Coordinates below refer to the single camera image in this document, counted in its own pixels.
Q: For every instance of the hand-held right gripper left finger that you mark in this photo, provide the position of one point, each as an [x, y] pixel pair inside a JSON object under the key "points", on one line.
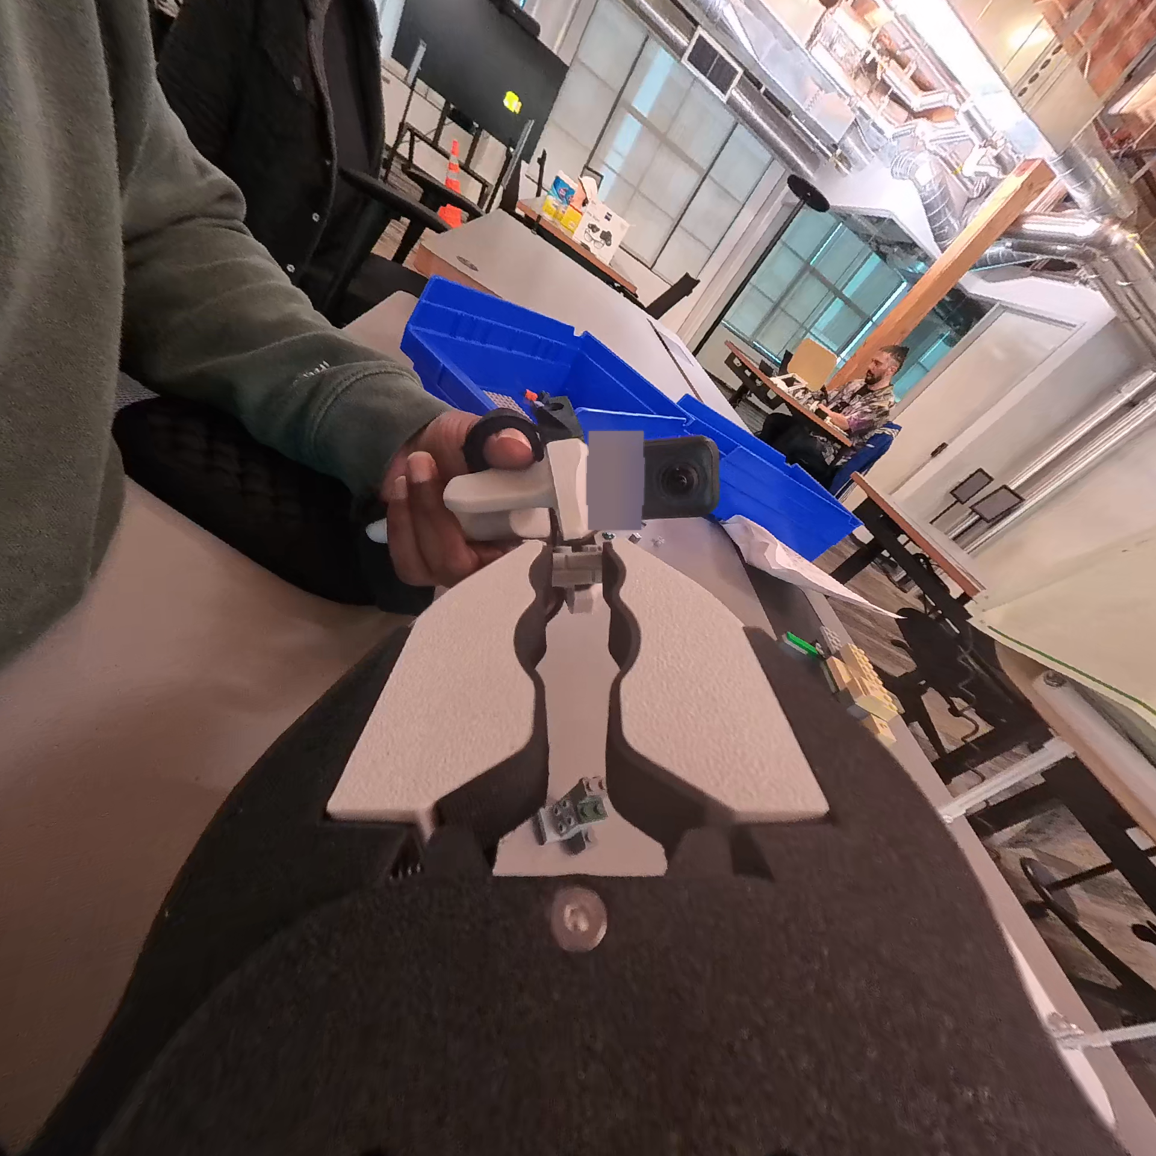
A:
{"points": [[452, 705]]}

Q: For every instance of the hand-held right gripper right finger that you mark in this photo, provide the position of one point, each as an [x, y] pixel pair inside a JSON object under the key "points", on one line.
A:
{"points": [[714, 705]]}

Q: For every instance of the small grey toy brick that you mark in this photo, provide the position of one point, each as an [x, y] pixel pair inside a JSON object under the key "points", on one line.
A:
{"points": [[575, 568]]}

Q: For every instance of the grey green toy brick assembly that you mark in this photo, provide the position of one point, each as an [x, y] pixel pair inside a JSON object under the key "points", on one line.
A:
{"points": [[565, 817]]}

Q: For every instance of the person's left forearm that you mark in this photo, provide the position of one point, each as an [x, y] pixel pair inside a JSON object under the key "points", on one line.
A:
{"points": [[272, 343]]}

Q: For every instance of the grey desk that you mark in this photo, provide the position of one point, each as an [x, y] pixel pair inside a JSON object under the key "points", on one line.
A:
{"points": [[226, 722]]}

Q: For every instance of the person's left hand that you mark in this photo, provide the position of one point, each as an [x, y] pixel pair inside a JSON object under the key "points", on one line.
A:
{"points": [[416, 515]]}

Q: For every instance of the tan toy brick assembly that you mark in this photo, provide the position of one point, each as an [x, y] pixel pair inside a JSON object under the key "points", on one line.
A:
{"points": [[864, 687]]}

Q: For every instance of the white crumpled paper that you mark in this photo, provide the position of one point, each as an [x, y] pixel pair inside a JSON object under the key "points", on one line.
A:
{"points": [[786, 560]]}

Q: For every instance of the blue plastic bin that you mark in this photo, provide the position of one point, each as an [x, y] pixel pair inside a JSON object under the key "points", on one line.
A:
{"points": [[488, 334], [777, 497]]}

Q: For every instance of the black office chair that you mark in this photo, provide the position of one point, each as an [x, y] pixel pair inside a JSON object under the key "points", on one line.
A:
{"points": [[389, 194], [931, 650], [674, 293]]}

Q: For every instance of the white table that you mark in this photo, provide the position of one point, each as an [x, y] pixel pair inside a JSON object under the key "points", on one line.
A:
{"points": [[561, 271]]}

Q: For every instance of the wooden table black legs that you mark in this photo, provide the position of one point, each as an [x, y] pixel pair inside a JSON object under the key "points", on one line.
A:
{"points": [[913, 528]]}

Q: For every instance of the black mesh chair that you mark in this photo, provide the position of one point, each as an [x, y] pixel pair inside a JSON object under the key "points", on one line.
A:
{"points": [[226, 487]]}

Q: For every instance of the white printed box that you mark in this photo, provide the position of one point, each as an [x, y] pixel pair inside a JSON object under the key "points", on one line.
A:
{"points": [[601, 230]]}

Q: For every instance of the orange traffic cone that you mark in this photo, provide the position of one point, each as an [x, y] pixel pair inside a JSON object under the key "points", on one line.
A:
{"points": [[455, 171], [456, 216]]}

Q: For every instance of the blue chair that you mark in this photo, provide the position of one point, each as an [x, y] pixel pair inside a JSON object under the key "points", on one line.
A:
{"points": [[872, 460]]}

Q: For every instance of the blue yellow box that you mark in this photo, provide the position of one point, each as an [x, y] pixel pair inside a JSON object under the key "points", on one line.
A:
{"points": [[562, 200]]}

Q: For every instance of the cardboard box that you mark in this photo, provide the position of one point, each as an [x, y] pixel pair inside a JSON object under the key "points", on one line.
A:
{"points": [[813, 361]]}

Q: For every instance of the cream table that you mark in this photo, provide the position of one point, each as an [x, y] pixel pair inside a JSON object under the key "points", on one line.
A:
{"points": [[1066, 623]]}

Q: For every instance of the black floor lamp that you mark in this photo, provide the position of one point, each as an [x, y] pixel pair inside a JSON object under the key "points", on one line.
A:
{"points": [[807, 191]]}

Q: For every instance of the person's green sweatshirt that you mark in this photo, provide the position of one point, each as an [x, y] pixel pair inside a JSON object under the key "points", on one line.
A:
{"points": [[46, 542]]}

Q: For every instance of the large black screen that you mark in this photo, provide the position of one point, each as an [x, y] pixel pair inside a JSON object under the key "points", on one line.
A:
{"points": [[480, 54]]}

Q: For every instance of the wooden beam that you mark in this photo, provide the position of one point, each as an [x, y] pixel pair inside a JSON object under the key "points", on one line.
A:
{"points": [[957, 261]]}

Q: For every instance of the white metal desk frame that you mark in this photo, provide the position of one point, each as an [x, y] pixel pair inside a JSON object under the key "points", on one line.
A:
{"points": [[1003, 776]]}

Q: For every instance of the small black picture frame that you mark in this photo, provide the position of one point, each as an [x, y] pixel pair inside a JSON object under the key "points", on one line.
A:
{"points": [[970, 487], [998, 504]]}

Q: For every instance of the glass window wall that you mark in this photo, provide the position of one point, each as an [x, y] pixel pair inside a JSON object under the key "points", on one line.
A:
{"points": [[813, 271], [650, 135]]}

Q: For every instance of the silver ceiling duct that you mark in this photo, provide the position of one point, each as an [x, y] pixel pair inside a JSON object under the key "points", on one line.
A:
{"points": [[1102, 244]]}

